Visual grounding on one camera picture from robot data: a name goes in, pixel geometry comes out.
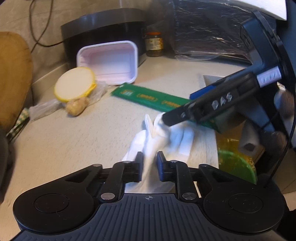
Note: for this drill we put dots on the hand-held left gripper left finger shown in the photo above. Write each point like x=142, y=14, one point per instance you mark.
x=139, y=162

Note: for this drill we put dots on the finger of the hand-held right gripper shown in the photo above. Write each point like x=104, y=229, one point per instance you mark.
x=198, y=93
x=208, y=106

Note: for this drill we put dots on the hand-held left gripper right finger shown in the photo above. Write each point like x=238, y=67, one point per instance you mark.
x=160, y=164

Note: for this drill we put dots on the white tissue paper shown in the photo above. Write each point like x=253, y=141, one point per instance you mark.
x=180, y=139

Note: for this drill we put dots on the green wrapper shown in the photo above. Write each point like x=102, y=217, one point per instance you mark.
x=148, y=98

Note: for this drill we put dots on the ginger root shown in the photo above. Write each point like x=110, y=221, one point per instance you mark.
x=76, y=107

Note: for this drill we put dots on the white plastic tray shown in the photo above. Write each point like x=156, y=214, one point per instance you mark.
x=108, y=62

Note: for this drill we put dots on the round yellow-rimmed lid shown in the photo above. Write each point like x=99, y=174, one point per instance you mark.
x=74, y=84

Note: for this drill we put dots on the clear plastic bag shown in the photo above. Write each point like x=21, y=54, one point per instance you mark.
x=41, y=109

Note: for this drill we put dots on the white foam box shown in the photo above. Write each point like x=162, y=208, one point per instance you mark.
x=275, y=8

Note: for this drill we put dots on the oven wrapped in plastic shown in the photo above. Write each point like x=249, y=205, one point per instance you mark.
x=203, y=27

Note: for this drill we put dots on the glass jar with red lid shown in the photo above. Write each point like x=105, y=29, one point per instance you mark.
x=153, y=45

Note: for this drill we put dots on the black square rice cooker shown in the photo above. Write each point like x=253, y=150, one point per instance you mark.
x=104, y=27

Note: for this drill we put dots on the green checkered cloth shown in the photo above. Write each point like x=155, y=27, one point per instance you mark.
x=19, y=122

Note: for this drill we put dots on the round wooden cutting board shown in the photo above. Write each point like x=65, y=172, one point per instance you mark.
x=13, y=76

